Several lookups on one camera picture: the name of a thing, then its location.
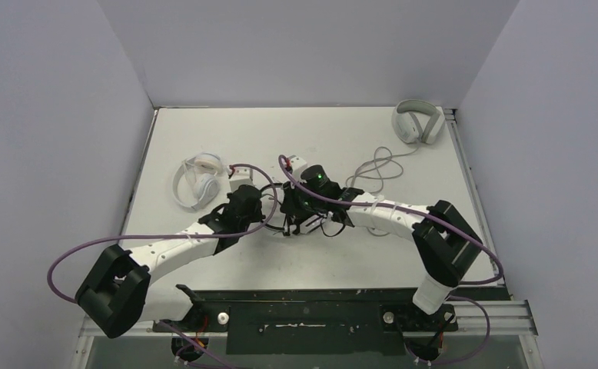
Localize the black and white headphones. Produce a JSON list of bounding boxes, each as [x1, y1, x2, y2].
[[261, 182, 345, 238]]

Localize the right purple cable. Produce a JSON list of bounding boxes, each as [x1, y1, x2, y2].
[[277, 154, 505, 367]]

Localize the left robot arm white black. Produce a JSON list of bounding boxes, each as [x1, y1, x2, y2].
[[75, 184, 264, 338]]

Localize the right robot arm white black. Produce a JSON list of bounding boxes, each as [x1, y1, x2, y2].
[[279, 156, 484, 329]]

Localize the white wired headphones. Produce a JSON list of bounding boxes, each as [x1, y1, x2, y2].
[[171, 151, 225, 212]]

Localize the grey white over-ear headphones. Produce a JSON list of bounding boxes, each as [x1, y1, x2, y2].
[[345, 99, 447, 238]]

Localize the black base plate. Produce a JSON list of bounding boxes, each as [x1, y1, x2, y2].
[[154, 288, 485, 360]]

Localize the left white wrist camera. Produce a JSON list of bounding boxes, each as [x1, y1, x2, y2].
[[228, 166, 254, 192]]

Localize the aluminium rail frame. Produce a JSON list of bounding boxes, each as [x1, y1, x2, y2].
[[69, 108, 540, 369]]

